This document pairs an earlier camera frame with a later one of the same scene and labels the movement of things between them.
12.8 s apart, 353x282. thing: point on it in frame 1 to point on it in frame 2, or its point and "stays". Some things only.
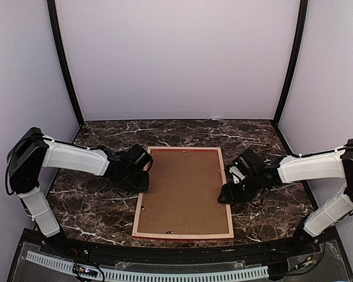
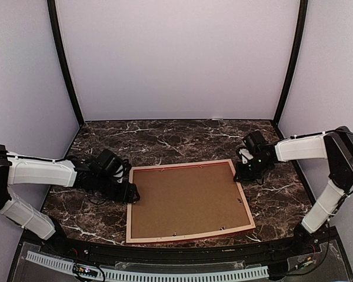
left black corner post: (52, 20) stays
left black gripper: (143, 187) to (126, 195)
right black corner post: (303, 16) stays
